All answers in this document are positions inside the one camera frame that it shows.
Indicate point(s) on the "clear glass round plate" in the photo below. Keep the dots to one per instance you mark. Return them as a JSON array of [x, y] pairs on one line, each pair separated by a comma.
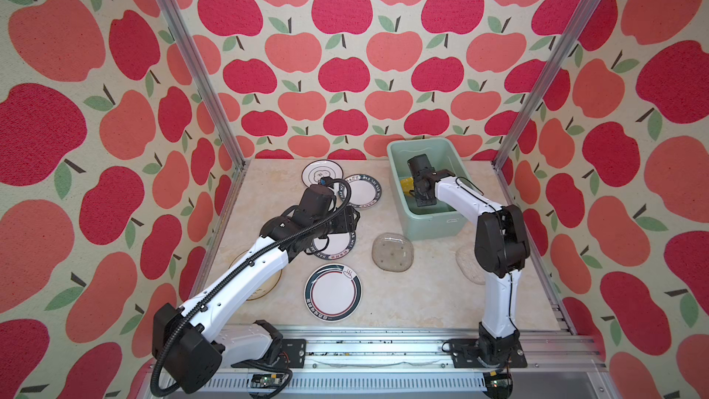
[[469, 266]]

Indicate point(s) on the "mint green plastic bin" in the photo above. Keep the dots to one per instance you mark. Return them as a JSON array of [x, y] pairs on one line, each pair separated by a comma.
[[431, 222]]

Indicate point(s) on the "yellow dotted scalloped plate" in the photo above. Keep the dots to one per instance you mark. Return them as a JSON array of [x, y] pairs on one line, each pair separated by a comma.
[[407, 186]]

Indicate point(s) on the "green rim plate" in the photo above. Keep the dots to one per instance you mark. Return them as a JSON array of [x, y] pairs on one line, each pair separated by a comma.
[[333, 247], [365, 191]]

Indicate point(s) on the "aluminium corner post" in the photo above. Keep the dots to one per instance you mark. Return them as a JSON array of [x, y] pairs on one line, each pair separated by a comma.
[[198, 71], [567, 41]]

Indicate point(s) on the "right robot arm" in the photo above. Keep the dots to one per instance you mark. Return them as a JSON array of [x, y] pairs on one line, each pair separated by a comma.
[[501, 248]]

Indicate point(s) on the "aluminium corner post left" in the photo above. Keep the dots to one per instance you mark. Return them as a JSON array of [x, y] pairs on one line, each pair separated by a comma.
[[198, 71]]

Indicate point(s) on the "white plate dark red-green rim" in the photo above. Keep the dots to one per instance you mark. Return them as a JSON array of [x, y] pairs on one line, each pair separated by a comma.
[[333, 292]]

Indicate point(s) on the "aluminium corner post right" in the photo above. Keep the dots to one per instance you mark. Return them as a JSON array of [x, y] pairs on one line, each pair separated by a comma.
[[567, 41]]

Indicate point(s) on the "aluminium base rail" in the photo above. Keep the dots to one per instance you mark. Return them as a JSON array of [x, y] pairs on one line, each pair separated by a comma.
[[345, 362]]

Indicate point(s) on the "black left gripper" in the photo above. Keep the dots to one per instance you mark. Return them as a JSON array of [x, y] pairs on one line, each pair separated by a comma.
[[346, 219]]

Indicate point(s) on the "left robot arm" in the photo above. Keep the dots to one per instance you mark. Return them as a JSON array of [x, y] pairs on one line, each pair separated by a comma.
[[186, 344]]

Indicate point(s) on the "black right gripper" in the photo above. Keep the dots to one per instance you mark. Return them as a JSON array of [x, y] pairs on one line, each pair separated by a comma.
[[421, 201]]

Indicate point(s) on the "cream plate brown rim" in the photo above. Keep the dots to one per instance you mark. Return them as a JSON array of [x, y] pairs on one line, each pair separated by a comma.
[[266, 287]]

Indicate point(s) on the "clear glass square plate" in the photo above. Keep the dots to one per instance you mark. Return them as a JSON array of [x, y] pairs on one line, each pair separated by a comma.
[[393, 253]]

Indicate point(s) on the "white plate blue rim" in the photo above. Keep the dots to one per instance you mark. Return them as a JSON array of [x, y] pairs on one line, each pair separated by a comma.
[[315, 171]]

